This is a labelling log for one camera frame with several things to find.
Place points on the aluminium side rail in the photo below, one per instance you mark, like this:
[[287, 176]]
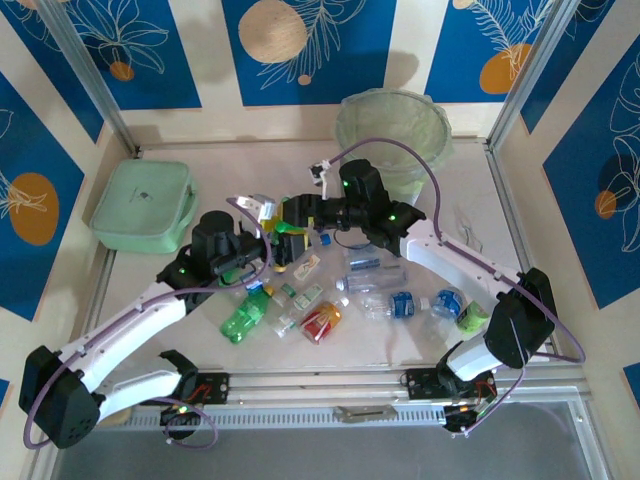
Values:
[[511, 210], [101, 285]]

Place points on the light green bottle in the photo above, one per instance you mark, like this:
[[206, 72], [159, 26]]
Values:
[[472, 317]]

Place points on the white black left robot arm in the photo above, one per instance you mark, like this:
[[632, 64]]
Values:
[[135, 325]]

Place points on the large clear bottle white cap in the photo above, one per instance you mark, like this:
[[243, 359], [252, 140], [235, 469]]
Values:
[[372, 281]]

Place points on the black controller board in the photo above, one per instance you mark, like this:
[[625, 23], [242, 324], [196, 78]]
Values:
[[457, 417], [175, 417]]

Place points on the small blue label bottle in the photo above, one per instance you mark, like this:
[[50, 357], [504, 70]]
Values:
[[255, 287]]

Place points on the red yellow label bottle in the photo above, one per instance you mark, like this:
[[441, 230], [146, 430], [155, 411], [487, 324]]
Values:
[[322, 320]]

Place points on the clear bottle green white label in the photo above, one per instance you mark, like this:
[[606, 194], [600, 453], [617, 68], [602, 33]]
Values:
[[309, 297]]

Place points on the small clear bottle green label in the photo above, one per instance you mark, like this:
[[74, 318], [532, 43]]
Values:
[[287, 292]]

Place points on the grey mesh waste bin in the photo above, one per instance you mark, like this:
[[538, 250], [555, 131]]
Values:
[[405, 187]]

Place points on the green plastic bin liner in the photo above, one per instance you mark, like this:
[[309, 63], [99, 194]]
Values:
[[390, 120]]

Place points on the clear bottle green cap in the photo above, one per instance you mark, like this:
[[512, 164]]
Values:
[[285, 325]]

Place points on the mint green zip case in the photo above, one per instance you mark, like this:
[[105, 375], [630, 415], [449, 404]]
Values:
[[142, 200]]

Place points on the green soda bottle yellow cap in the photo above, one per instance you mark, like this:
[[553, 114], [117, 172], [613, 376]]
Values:
[[240, 317]]

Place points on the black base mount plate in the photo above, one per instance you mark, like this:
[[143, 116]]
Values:
[[420, 382], [215, 387]]

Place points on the aluminium frame rail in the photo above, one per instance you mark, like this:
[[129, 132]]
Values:
[[325, 382]]

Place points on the clear bottle orange label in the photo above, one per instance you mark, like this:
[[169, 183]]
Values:
[[307, 265]]

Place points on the metal latch plate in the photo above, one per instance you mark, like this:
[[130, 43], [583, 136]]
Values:
[[365, 414]]

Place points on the crushed blue label bottle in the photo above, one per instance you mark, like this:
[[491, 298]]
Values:
[[447, 302]]

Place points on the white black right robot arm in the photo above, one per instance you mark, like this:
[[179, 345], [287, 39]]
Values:
[[460, 260]]

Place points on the beige wooden block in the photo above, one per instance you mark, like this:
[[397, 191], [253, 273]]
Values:
[[120, 416]]

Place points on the large clear bottle blue cap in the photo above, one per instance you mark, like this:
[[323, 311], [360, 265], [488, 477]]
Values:
[[365, 260]]

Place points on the aluminium frame post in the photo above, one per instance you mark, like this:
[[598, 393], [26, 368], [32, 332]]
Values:
[[89, 70], [546, 30]]

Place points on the blue label bottle white cap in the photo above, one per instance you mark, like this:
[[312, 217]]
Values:
[[402, 305]]

